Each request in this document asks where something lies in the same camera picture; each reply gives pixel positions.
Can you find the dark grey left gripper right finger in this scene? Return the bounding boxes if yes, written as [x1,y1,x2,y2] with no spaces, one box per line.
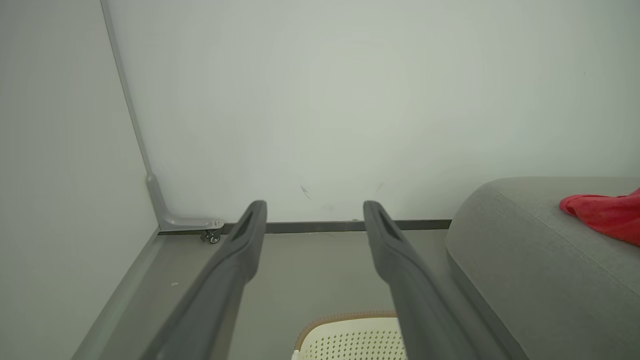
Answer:
[362,200,481,360]

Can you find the black baseboard strip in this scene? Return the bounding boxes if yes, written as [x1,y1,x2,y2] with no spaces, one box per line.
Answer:
[159,219,453,236]

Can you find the white perforated laundry basket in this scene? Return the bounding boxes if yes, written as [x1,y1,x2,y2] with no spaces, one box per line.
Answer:
[291,310,409,360]

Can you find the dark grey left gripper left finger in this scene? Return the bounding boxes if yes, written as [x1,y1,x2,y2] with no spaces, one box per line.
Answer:
[142,200,269,360]

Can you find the grey partition bottom rail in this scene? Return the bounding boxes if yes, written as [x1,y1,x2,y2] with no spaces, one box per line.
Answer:
[70,232,166,360]

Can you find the grey fabric sofa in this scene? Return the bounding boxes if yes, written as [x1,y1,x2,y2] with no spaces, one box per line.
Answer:
[444,176,640,360]

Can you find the large red white-striped garment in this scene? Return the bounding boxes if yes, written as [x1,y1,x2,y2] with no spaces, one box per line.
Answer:
[559,187,640,247]

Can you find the grey metal corner bracket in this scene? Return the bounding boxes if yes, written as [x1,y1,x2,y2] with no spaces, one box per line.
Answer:
[145,173,225,234]

